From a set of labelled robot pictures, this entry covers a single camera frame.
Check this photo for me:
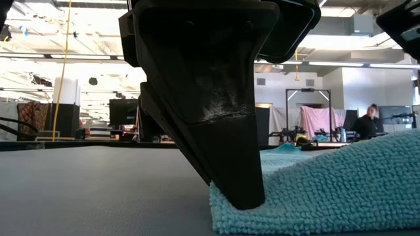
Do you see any light blue microfiber towel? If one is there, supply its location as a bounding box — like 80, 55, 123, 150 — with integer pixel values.
209, 128, 420, 235

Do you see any black panel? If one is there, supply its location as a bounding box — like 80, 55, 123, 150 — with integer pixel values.
343, 109, 360, 132

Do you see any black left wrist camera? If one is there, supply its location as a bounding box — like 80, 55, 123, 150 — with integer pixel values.
257, 0, 322, 65

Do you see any pink cloth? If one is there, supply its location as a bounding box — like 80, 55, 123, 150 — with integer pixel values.
300, 105, 347, 140

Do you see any ceiling light strip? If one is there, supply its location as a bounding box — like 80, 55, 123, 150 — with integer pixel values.
0, 52, 420, 69

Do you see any black station frame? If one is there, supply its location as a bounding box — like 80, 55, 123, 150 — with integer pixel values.
285, 87, 332, 142

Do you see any striped stack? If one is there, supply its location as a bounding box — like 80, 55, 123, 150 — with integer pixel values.
88, 127, 111, 138

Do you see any white cloth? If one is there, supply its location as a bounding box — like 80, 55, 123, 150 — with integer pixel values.
268, 106, 303, 145

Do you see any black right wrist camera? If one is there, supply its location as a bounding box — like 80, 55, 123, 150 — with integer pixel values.
376, 0, 420, 62

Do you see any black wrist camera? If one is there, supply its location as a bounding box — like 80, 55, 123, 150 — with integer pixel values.
257, 0, 322, 65
376, 0, 420, 62

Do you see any red patterned cloth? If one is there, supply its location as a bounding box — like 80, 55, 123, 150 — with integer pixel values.
16, 101, 50, 137

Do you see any black monitor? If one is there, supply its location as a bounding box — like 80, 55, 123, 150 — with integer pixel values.
109, 98, 140, 127

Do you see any low grey box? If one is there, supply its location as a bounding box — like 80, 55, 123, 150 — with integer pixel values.
36, 130, 61, 141

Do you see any yellow cable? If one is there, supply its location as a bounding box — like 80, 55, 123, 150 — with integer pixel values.
51, 0, 73, 142

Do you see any white pillar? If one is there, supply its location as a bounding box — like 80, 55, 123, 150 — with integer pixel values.
52, 77, 81, 106

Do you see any black partition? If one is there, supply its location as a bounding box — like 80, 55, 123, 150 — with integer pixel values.
255, 106, 270, 147

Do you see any black cabinet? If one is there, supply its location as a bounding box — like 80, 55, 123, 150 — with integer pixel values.
49, 103, 81, 138

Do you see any black cable loop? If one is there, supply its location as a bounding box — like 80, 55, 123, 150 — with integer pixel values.
0, 116, 40, 141

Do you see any yellow hanging cord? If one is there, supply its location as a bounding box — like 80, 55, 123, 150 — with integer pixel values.
293, 49, 301, 82

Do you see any black table frame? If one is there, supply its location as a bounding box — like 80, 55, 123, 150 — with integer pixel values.
0, 140, 348, 152

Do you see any grey monitor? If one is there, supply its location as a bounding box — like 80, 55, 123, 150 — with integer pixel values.
378, 105, 413, 125

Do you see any grey ceiling air unit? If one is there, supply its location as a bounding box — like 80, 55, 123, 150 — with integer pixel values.
347, 12, 375, 37

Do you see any person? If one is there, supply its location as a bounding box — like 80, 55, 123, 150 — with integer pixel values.
348, 103, 384, 141

